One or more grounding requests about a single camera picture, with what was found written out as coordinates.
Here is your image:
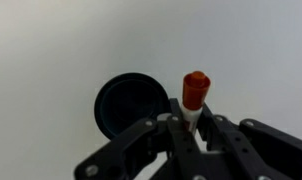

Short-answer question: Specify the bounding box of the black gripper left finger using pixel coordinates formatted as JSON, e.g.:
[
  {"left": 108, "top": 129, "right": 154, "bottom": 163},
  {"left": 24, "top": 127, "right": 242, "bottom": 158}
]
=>
[{"left": 74, "top": 99, "right": 205, "bottom": 180}]

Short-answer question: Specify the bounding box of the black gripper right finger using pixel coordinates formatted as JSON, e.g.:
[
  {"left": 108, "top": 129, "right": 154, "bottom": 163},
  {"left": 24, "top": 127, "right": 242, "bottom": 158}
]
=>
[{"left": 198, "top": 104, "right": 302, "bottom": 180}]

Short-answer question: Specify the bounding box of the orange capped white marker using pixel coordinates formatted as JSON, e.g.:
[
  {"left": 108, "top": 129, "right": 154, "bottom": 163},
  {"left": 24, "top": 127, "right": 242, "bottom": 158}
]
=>
[{"left": 181, "top": 71, "right": 211, "bottom": 134}]

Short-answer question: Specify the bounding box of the dark teal mug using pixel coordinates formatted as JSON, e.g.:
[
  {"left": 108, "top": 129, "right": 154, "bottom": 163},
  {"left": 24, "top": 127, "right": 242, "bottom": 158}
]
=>
[{"left": 94, "top": 72, "right": 169, "bottom": 139}]

